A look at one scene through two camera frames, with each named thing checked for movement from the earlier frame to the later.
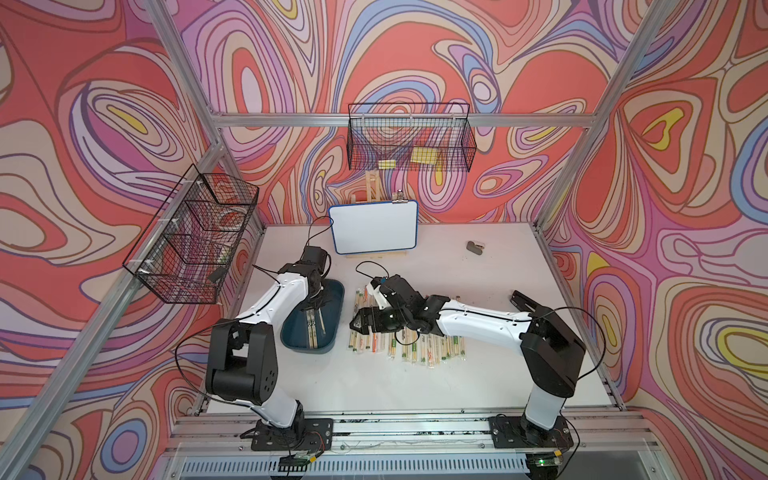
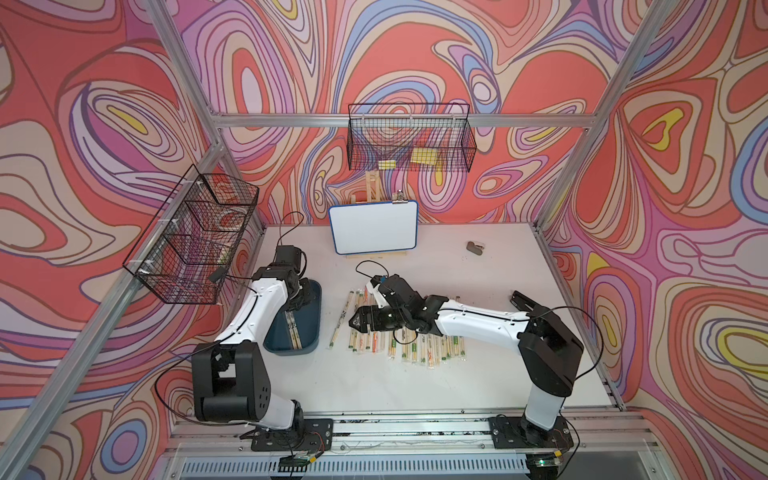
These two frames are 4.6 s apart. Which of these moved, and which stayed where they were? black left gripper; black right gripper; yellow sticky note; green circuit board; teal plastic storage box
Moved: black left gripper; teal plastic storage box
Stayed: green circuit board; black right gripper; yellow sticky note
